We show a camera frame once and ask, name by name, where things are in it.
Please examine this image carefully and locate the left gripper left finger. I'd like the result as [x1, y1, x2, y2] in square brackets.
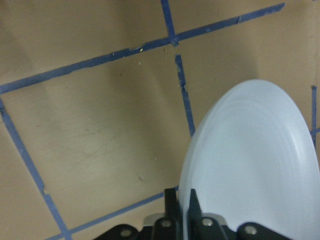
[152, 188, 183, 240]

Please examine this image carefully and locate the blue plate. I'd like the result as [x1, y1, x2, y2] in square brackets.
[178, 79, 320, 240]

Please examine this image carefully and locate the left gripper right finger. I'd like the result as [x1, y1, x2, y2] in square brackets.
[188, 188, 235, 240]

